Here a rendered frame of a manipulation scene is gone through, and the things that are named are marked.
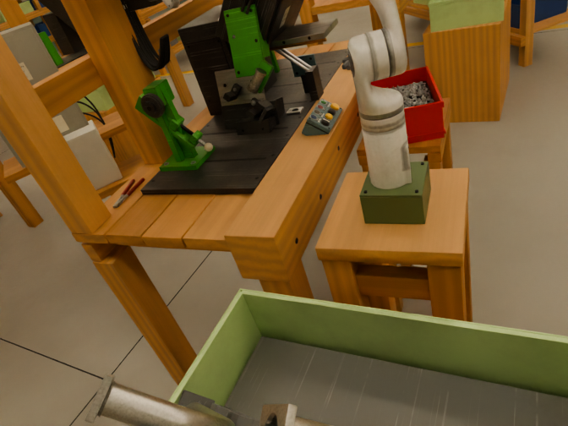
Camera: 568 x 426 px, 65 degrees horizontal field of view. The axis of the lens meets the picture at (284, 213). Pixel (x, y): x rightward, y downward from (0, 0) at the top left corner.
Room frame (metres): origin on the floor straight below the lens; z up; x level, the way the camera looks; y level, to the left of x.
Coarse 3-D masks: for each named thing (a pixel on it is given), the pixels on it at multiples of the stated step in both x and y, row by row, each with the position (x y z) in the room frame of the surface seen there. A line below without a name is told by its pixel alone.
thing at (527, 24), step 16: (416, 0) 4.87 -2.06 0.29; (512, 0) 3.53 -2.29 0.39; (528, 0) 3.10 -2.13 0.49; (544, 0) 3.23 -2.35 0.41; (560, 0) 3.24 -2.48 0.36; (416, 16) 4.71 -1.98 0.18; (512, 16) 3.30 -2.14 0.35; (528, 16) 3.10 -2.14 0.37; (544, 16) 3.24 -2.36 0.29; (560, 16) 3.19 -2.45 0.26; (512, 32) 3.25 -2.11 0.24; (528, 32) 3.10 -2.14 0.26; (528, 48) 3.11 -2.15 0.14; (528, 64) 3.11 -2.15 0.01
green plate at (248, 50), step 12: (228, 12) 1.55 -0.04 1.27; (240, 12) 1.53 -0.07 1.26; (252, 12) 1.50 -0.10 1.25; (228, 24) 1.55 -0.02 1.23; (240, 24) 1.52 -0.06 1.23; (252, 24) 1.50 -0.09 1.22; (228, 36) 1.54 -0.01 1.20; (240, 36) 1.52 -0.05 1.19; (252, 36) 1.50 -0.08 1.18; (240, 48) 1.52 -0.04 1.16; (252, 48) 1.49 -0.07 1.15; (264, 48) 1.52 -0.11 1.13; (240, 60) 1.51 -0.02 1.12; (252, 60) 1.49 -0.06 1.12; (264, 60) 1.47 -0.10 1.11; (240, 72) 1.51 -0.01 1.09; (252, 72) 1.49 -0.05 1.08
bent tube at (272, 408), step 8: (264, 408) 0.22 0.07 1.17; (272, 408) 0.21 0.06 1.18; (280, 408) 0.20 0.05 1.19; (288, 408) 0.20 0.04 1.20; (296, 408) 0.20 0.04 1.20; (264, 416) 0.22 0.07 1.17; (272, 416) 0.21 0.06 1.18; (280, 416) 0.20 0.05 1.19; (288, 416) 0.19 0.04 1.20; (264, 424) 0.21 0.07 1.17; (272, 424) 0.21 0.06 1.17; (280, 424) 0.19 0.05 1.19; (288, 424) 0.19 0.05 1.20; (296, 424) 0.20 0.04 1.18; (304, 424) 0.20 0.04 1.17; (312, 424) 0.20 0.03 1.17; (320, 424) 0.20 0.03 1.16; (328, 424) 0.20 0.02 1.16
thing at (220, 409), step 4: (212, 404) 0.40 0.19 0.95; (216, 404) 0.40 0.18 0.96; (212, 408) 0.40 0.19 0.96; (216, 408) 0.39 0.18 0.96; (220, 408) 0.39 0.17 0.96; (224, 408) 0.39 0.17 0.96; (220, 412) 0.38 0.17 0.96; (224, 412) 0.38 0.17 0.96; (224, 416) 0.38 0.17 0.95; (232, 416) 0.33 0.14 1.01; (236, 416) 0.33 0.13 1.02; (240, 416) 0.32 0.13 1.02; (232, 420) 0.33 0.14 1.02; (236, 420) 0.32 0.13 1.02; (240, 420) 0.32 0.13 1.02; (244, 420) 0.32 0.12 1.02; (248, 420) 0.32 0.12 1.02; (252, 420) 0.32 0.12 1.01; (236, 424) 0.32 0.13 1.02; (240, 424) 0.32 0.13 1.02; (244, 424) 0.32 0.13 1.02; (248, 424) 0.32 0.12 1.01
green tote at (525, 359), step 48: (240, 288) 0.62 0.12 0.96; (240, 336) 0.56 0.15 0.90; (288, 336) 0.57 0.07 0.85; (336, 336) 0.51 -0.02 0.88; (384, 336) 0.46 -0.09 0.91; (432, 336) 0.41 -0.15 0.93; (480, 336) 0.38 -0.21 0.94; (528, 336) 0.34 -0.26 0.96; (192, 384) 0.46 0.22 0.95; (528, 384) 0.34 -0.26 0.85
